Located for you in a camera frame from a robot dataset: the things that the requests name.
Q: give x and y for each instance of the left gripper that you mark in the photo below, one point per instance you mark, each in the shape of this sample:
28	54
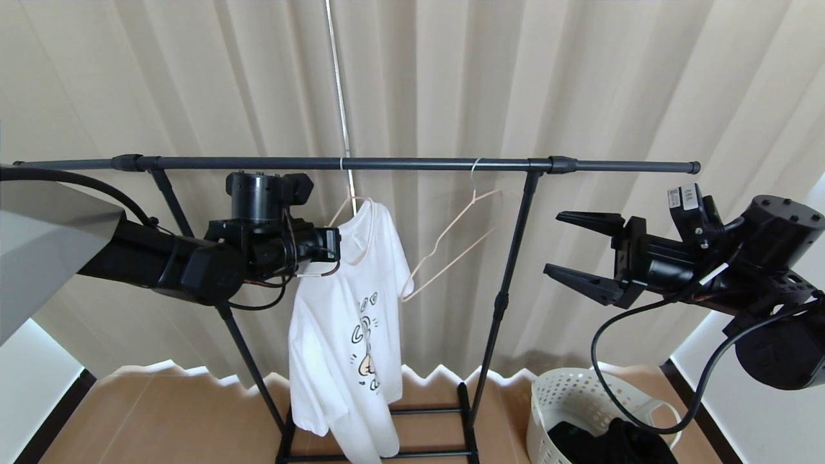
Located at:
325	245

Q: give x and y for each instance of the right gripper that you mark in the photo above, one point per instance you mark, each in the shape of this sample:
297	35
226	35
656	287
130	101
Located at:
657	264

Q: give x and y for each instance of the pink clothes hanger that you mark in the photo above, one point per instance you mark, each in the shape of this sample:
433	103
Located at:
452	222
335	218

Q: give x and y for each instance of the white printed t-shirt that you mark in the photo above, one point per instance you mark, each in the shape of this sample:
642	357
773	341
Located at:
322	361

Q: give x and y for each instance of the black clothes rack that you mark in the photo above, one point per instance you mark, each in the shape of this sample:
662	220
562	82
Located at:
419	164

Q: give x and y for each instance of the white laundry basket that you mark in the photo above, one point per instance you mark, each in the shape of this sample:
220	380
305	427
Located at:
580	386

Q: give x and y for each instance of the beige curtain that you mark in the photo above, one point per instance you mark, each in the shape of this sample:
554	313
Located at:
580	77

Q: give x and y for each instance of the black garment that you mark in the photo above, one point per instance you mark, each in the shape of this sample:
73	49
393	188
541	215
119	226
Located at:
612	448

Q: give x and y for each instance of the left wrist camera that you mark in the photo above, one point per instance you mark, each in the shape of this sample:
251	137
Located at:
298	188

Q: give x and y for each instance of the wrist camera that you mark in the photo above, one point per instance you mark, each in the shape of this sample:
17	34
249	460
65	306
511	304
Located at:
298	188
693	212

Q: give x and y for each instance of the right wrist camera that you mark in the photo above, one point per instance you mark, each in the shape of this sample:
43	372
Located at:
693	212

